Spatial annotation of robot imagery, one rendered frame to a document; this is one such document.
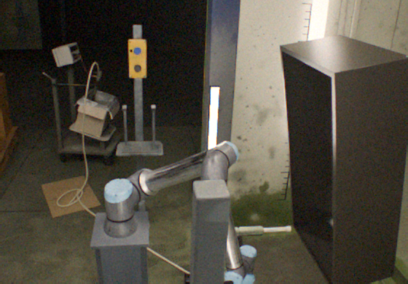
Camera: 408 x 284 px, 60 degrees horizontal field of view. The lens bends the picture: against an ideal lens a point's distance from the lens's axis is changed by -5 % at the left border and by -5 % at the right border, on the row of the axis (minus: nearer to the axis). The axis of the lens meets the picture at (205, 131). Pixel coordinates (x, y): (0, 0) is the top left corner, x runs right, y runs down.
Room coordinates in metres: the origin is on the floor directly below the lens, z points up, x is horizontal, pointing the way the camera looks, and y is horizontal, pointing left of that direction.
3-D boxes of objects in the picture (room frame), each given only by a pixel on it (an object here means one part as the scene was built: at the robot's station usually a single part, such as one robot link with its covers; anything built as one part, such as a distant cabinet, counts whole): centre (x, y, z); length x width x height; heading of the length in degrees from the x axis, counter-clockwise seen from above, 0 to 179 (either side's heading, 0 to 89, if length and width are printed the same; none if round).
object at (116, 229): (1.66, 0.45, 0.69); 0.19 x 0.19 x 0.10
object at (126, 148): (2.39, 0.46, 0.95); 0.26 x 0.15 x 0.32; 100
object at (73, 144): (3.82, 1.36, 0.64); 0.73 x 0.50 x 1.27; 89
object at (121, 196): (1.67, 0.44, 0.83); 0.17 x 0.15 x 0.18; 153
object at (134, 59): (2.49, 0.49, 1.42); 0.12 x 0.06 x 0.26; 100
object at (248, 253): (1.49, -0.24, 0.60); 0.12 x 0.09 x 0.12; 153
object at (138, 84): (2.55, 0.50, 0.82); 0.06 x 0.06 x 1.64; 10
